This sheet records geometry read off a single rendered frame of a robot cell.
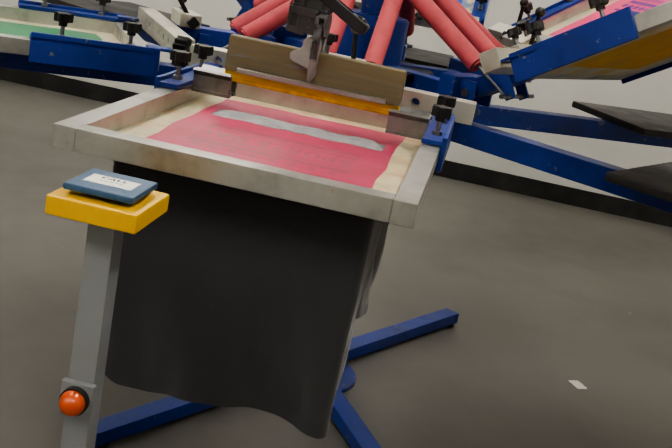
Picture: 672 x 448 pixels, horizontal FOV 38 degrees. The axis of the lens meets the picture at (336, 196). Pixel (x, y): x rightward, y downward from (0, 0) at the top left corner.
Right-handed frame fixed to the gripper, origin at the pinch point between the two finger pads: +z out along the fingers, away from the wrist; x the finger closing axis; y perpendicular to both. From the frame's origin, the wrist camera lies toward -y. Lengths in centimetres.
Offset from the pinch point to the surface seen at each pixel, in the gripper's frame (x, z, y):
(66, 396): 83, 40, 12
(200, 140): 36.2, 10.5, 12.1
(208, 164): 61, 8, 3
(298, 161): 35.7, 10.4, -6.1
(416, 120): 2.7, 4.1, -23.2
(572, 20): -144, -17, -59
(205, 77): 2.6, 4.8, 22.6
